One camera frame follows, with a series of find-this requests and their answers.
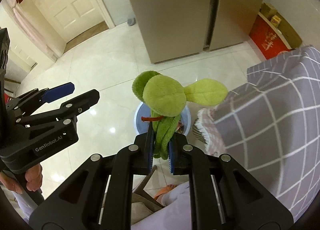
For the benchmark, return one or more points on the person's left hand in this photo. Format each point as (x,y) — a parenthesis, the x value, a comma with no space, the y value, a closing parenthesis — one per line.
(33,177)

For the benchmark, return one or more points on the purple checked tablecloth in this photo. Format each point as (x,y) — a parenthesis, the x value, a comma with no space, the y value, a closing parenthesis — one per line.
(275,132)

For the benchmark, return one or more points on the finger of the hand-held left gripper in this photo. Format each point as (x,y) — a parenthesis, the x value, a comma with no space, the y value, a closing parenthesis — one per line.
(60,91)
(85,98)

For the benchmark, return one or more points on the orange slipper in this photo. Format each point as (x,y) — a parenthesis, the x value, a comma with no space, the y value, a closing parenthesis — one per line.
(165,191)

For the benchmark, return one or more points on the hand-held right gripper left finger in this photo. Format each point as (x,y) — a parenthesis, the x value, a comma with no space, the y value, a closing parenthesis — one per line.
(150,150)

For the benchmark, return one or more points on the red gift box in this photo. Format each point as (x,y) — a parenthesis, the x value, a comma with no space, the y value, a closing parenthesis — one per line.
(267,39)

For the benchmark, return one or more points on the cardboard box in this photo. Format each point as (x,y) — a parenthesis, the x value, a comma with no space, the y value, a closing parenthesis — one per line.
(287,27)

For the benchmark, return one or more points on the pink lace curtain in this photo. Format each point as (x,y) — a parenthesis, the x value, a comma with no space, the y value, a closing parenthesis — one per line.
(35,29)

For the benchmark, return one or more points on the beige chair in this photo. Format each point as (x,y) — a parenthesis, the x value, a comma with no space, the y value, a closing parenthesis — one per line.
(142,200)

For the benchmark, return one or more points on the light blue plastic wastebasket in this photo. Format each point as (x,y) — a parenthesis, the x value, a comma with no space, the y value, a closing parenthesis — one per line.
(141,122)

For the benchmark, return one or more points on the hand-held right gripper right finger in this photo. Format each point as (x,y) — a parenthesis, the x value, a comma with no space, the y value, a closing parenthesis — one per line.
(171,157)

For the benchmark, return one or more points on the green plush toy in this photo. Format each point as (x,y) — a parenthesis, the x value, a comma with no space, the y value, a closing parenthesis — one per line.
(162,95)

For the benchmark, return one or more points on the cream panelled door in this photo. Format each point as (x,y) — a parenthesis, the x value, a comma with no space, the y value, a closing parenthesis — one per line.
(65,2)

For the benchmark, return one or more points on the grey door stopper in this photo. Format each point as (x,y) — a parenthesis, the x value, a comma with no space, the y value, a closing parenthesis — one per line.
(131,21)

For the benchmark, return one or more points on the person's lavender trouser leg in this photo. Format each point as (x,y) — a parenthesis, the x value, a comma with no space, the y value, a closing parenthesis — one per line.
(170,210)

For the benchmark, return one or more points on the gold double-door refrigerator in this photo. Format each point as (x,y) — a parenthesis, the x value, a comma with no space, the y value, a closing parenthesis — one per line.
(180,14)

